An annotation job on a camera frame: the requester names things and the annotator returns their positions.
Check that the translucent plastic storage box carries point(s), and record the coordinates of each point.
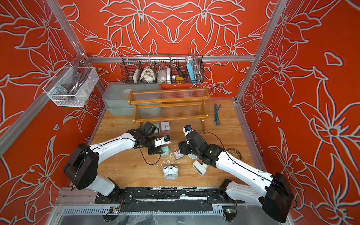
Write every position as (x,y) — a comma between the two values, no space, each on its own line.
(116,96)

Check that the white cloth bundle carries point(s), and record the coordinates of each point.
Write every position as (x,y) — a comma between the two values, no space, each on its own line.
(147,75)

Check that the black handled screwdriver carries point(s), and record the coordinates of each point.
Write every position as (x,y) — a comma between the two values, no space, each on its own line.
(181,74)

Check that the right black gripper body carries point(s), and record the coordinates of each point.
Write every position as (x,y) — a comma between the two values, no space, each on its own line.
(187,149)

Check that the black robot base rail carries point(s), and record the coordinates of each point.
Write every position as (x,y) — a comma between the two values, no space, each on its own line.
(167,199)

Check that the mint square alarm clock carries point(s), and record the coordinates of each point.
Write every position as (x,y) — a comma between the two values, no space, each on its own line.
(157,128)

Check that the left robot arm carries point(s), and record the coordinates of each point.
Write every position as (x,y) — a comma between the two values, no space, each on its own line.
(82,167)

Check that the white digital clock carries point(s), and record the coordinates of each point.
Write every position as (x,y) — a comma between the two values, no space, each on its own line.
(200,168)

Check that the white square alarm clock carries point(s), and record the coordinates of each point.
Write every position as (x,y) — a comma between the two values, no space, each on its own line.
(165,126)

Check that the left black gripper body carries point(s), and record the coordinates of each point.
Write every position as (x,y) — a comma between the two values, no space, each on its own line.
(150,145)

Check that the wooden two-tier shelf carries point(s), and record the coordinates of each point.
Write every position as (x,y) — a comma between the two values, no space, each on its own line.
(169,105)

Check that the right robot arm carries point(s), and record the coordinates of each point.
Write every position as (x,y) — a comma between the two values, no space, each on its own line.
(270,192)

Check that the white twin-bell clock front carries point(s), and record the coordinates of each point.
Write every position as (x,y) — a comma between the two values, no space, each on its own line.
(171,172)

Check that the white mesh wall basket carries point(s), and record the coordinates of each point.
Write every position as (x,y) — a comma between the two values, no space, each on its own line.
(72,85)

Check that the green blue twist ties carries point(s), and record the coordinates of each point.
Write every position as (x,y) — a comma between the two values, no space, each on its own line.
(216,114)

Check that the black wire wall basket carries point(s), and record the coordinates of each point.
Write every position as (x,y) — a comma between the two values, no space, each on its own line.
(165,72)

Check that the light blue box in basket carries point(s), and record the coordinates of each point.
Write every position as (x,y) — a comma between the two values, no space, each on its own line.
(190,68)

